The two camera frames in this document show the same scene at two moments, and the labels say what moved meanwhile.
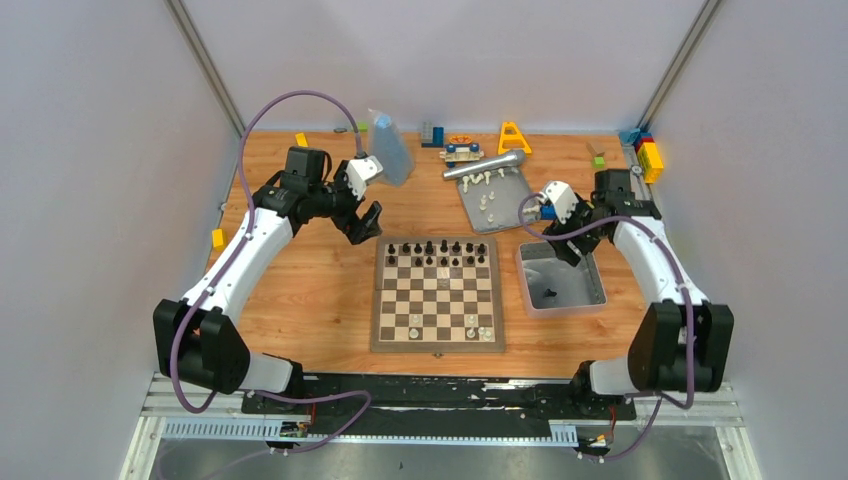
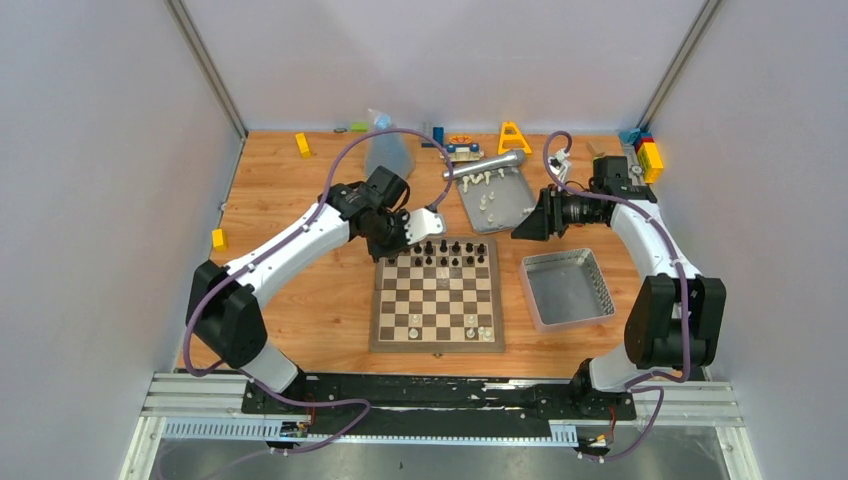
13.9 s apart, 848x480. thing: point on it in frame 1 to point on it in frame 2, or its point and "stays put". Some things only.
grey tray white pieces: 492,199 stays put
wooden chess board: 437,294 stays put
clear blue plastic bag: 389,145 stays put
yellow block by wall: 302,140 stays put
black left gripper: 352,211 to 387,238
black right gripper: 567,254 to 546,218
